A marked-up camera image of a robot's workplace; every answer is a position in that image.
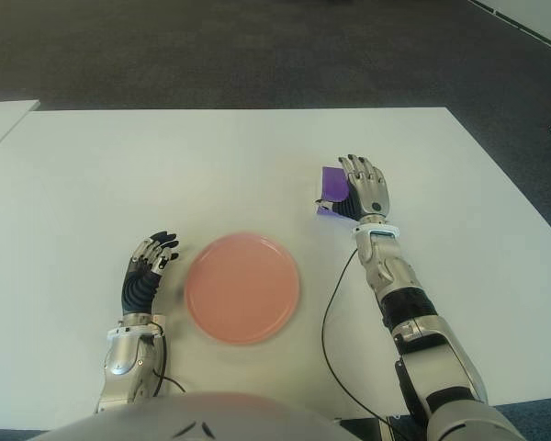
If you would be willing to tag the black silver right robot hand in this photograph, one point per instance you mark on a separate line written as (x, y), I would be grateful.
(372, 193)

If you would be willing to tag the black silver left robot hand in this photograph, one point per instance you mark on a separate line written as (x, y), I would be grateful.
(138, 289)

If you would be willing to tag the purple tissue paper pack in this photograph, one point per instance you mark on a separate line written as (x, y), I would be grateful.
(333, 184)

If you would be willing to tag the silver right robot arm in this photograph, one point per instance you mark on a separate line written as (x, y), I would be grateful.
(422, 331)

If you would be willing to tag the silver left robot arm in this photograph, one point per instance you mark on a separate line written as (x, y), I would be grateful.
(124, 353)

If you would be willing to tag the pink round plate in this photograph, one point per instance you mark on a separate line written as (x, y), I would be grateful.
(241, 289)

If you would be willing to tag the grey robot torso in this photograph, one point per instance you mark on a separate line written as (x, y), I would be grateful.
(202, 418)

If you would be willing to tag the white neighbouring table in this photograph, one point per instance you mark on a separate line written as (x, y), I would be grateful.
(2, 121)

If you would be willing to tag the white floor strip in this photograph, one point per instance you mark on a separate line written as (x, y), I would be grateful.
(532, 16)

